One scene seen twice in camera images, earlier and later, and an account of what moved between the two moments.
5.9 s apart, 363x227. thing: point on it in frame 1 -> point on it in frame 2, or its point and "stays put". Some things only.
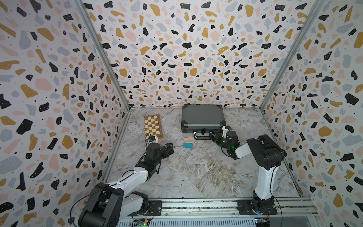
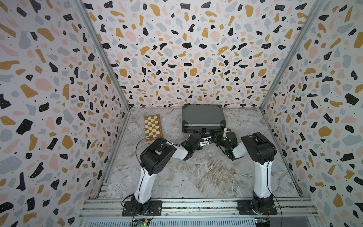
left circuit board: x=141 y=222 stays put
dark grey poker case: x=202 y=119 stays put
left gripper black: x=170 y=150 -> x=199 y=135
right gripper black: x=215 y=139 stays put
